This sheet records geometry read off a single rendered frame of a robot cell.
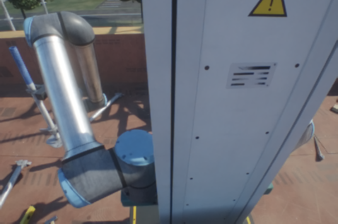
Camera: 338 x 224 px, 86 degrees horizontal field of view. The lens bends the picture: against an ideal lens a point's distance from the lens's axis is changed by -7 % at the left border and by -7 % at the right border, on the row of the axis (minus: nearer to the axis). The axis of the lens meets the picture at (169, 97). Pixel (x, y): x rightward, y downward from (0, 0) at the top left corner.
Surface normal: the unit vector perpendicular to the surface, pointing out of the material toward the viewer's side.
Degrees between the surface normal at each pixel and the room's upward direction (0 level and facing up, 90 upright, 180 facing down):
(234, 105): 90
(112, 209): 0
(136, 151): 5
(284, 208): 0
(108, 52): 90
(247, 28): 90
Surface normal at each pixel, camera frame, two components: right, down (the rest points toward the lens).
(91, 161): 0.55, -0.37
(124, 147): 0.07, -0.81
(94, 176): 0.30, -0.30
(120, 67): 0.00, 0.62
